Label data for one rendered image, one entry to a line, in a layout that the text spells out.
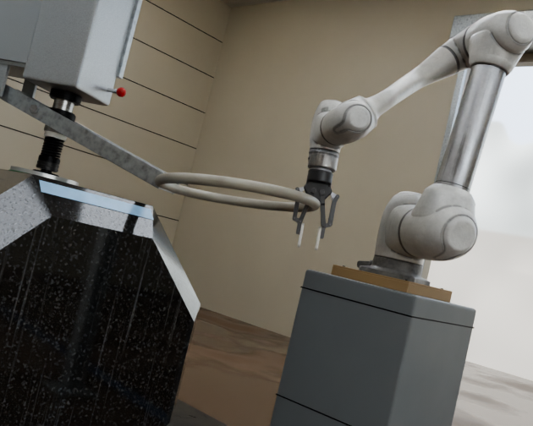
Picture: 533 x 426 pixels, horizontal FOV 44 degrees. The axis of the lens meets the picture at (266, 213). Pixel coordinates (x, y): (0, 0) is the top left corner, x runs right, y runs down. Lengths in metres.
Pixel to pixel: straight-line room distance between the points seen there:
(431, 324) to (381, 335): 0.16
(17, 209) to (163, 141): 7.06
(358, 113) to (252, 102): 6.74
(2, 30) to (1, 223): 0.88
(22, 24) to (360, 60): 5.69
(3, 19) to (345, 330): 1.46
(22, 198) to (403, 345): 1.06
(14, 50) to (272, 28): 6.64
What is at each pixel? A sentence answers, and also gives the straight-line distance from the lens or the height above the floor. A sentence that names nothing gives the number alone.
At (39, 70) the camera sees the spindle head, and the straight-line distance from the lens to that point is 2.21.
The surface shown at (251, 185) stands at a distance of 1.72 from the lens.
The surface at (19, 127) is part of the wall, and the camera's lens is 7.63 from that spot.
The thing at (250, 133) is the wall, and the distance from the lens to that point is 8.34.
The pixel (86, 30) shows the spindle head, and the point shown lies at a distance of 2.17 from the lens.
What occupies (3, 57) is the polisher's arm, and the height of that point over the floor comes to 1.23.
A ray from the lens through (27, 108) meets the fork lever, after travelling 2.26.
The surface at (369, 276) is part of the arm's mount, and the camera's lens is 2.02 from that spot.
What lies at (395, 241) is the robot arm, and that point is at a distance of 2.04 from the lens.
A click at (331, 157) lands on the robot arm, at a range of 1.95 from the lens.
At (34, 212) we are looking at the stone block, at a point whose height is 0.78.
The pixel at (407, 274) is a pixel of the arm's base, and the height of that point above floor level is 0.85.
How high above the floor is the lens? 0.81
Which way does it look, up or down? 4 degrees up
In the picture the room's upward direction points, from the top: 13 degrees clockwise
